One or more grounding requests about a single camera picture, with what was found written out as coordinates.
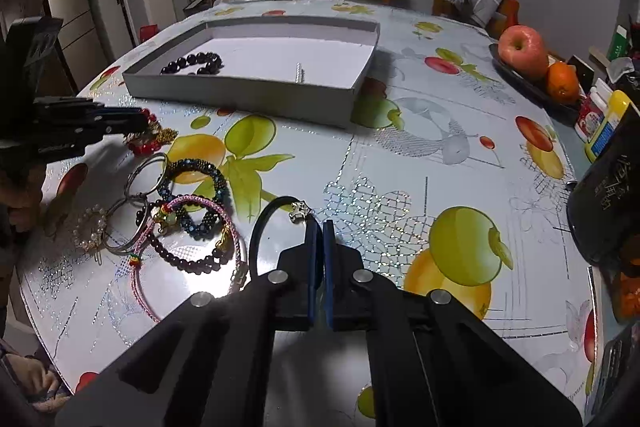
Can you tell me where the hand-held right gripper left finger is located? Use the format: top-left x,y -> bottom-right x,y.
55,218 -> 323,427

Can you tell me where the red plastic bag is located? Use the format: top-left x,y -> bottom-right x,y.
487,0 -> 521,40

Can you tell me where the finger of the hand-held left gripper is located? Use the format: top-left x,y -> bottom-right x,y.
35,119 -> 150,160
32,97 -> 152,125

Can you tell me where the person's fluffy clothing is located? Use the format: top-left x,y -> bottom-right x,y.
0,339 -> 72,415

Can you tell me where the blue black bead bracelet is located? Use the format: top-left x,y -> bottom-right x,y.
157,158 -> 231,241

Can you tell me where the dark bead gold charm bracelet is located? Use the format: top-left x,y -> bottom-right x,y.
149,202 -> 237,276

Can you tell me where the green carton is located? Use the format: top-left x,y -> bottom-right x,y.
607,25 -> 634,60

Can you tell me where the white pearl bracelet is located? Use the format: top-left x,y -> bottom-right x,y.
74,204 -> 109,254

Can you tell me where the red bead gold chain bracelet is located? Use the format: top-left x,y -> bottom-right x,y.
122,109 -> 179,156

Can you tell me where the pink cord bracelet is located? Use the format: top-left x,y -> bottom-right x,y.
131,195 -> 249,323

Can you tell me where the yellow bottle blue label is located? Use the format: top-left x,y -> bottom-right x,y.
584,90 -> 639,164

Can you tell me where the fruit print tablecloth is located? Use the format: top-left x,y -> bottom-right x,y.
15,0 -> 601,427

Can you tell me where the dark fruit plate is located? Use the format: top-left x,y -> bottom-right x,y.
488,43 -> 584,114

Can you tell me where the white bottle red label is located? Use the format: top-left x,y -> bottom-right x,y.
575,87 -> 614,144

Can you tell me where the person's left hand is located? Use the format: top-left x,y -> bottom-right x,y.
5,167 -> 50,235

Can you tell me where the black cord star charm bracelet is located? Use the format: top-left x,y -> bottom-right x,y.
248,197 -> 316,281

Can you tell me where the orange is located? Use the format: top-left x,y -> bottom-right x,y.
545,62 -> 581,104

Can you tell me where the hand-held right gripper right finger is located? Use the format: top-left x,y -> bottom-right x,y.
322,219 -> 583,427

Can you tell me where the grey cardboard box tray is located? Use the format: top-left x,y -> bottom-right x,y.
122,18 -> 381,128

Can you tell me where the black mug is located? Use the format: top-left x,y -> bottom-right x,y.
566,107 -> 640,266

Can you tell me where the grey cabinet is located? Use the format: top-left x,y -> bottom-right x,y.
42,0 -> 109,94

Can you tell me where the red apple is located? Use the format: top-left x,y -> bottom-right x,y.
498,25 -> 550,80

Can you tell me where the silver bangle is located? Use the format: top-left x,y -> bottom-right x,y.
125,153 -> 169,200
102,197 -> 152,256

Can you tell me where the large black bead bracelet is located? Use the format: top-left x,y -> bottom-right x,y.
160,51 -> 225,76

